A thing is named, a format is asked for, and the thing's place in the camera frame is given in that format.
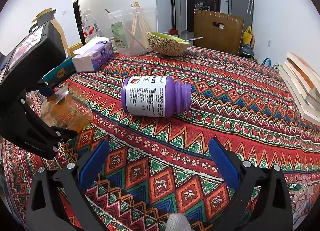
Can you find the clear water bottle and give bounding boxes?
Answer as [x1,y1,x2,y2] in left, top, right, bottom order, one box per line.
[82,9,99,43]

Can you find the stack of books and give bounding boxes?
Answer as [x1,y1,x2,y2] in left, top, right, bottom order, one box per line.
[278,52,319,126]

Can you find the white gloved hand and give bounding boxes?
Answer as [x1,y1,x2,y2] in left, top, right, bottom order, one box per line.
[165,213,191,231]

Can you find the grey refrigerator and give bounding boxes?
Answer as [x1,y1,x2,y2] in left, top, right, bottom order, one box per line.
[228,0,254,31]

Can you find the yellow thermos jug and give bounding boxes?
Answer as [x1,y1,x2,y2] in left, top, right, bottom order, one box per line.
[29,8,70,52]

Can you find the teal tissue box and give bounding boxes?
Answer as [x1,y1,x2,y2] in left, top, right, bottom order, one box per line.
[43,56,75,88]

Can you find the yellow bag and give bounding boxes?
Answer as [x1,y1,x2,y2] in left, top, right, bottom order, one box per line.
[242,26,253,45]

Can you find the colourful patterned tablecloth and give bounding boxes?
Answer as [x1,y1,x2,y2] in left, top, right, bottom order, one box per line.
[2,47,319,230]

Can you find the purple tissue pack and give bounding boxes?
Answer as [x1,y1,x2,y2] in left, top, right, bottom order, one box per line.
[72,36,114,72]

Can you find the clear orange plastic cup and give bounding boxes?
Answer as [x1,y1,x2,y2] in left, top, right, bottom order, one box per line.
[40,83,93,133]

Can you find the half melon shell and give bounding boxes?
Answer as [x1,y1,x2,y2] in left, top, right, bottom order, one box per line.
[146,32,189,57]

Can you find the clear plastic container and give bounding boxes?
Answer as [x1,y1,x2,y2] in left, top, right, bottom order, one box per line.
[108,6,158,57]

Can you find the purple pill bottle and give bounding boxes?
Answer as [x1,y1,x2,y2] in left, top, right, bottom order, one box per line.
[120,76,191,117]

